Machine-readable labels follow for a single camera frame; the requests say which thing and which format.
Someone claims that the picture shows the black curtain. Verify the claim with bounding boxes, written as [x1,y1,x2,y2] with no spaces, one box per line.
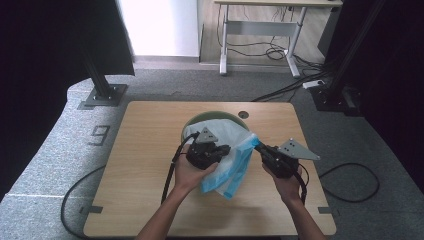
[0,0,136,203]
[317,0,424,186]

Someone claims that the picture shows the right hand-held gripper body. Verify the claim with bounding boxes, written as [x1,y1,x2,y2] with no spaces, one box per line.
[261,137,321,179]

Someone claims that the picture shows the coiled black cable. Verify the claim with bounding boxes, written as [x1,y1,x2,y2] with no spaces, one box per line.
[264,45,288,62]

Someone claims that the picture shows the black floor cable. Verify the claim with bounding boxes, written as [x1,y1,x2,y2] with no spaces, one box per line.
[60,164,108,240]
[317,162,381,204]

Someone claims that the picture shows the white desk with metal legs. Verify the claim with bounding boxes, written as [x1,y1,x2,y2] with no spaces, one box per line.
[213,0,344,79]

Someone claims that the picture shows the hand-held gripper cable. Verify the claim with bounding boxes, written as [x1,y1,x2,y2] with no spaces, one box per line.
[160,131,201,205]
[292,162,310,206]

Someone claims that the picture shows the black cable bundle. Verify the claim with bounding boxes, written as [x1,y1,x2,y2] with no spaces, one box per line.
[251,54,336,103]

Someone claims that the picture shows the white and blue plastic bag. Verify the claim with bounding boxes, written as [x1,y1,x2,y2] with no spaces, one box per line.
[182,118,261,201]

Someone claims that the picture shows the person's left hand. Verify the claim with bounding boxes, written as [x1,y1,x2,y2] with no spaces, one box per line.
[173,143,220,195]

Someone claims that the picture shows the white power strip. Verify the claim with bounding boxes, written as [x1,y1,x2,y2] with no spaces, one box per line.
[302,79,326,90]

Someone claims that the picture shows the olive green round bin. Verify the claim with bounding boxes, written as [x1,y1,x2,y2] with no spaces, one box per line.
[180,110,251,145]

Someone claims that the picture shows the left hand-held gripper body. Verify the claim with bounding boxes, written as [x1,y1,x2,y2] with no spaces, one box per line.
[185,126,222,171]

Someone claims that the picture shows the left hand-held gripper cable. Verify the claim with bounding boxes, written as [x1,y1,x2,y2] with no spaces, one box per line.
[160,131,201,205]

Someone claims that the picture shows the black metal stand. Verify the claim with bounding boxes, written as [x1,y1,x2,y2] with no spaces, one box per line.
[309,0,389,113]
[79,39,129,108]

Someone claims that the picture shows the right hand-held gripper cable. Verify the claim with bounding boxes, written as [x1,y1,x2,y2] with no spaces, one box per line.
[292,162,310,206]

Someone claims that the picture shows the person's right hand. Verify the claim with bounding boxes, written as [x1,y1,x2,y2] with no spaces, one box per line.
[261,163,305,206]

